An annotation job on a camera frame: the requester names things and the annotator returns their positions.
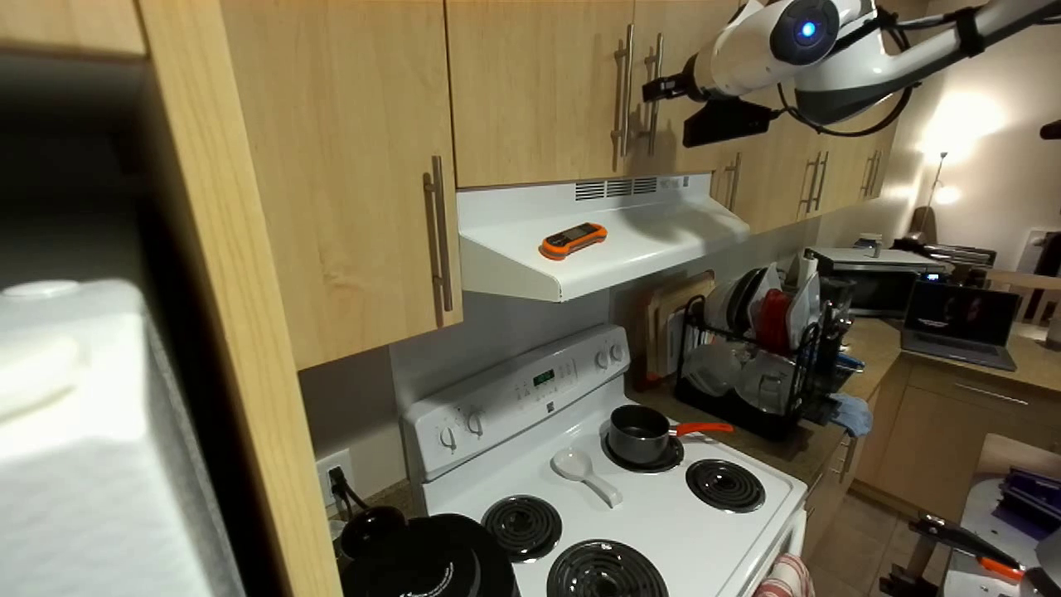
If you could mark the black dish rack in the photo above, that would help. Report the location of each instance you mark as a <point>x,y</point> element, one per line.
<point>718,403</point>

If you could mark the white refrigerator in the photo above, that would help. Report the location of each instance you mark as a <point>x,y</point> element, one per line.
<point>89,465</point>

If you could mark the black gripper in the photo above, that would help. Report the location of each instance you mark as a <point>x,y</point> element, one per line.
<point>696,84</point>

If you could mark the white plate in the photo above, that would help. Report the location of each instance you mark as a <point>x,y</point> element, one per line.
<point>804,304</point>
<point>730,300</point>

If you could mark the white electric stove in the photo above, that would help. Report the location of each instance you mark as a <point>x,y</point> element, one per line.
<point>520,400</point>

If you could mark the tall wooden cabinet door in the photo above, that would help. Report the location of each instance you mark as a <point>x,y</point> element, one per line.
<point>848,178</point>
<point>794,183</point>
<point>334,166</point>
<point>765,186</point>

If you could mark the white spoon rest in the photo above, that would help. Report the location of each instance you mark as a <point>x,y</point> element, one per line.
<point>574,465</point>

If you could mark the silver countertop appliance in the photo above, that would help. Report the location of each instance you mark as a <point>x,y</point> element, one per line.
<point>882,267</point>

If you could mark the red white towel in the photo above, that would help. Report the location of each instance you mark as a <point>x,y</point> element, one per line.
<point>786,583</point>

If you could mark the black air fryer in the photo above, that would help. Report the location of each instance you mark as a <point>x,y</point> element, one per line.
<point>444,566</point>

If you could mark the white wall outlet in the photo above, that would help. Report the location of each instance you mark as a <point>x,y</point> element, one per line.
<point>324,465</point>

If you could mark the black kettle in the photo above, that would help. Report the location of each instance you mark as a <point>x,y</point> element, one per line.
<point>369,532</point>

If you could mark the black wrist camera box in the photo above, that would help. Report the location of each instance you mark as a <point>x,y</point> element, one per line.
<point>730,121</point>

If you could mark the wooden side panel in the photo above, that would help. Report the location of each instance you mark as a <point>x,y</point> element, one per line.
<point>251,332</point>

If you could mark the red plate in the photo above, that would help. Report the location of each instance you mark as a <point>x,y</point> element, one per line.
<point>774,320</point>

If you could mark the wooden cabinet door right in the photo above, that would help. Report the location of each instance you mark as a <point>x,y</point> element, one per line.
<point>533,88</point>

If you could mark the grey laptop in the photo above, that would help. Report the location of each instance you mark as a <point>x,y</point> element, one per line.
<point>963,318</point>

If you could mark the black orange clamp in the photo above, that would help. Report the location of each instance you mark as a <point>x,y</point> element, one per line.
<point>963,537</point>

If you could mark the orange black handheld device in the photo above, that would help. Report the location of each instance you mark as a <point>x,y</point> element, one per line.
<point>573,240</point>

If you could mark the wooden base cabinet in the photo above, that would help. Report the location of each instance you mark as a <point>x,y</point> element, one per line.
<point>832,500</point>
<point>941,433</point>

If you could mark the white range hood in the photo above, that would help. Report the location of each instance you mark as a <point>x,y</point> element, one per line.
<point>666,238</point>

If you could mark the blue cloth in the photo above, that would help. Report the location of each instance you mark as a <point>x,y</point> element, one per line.
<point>855,416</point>

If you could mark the short wooden cabinet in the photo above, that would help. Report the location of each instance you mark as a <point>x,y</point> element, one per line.
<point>68,23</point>

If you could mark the wooden cutting board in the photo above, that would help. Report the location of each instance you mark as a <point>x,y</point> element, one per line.
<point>666,332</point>

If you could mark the purple books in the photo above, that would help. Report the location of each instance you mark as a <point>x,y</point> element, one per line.
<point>1031,503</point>

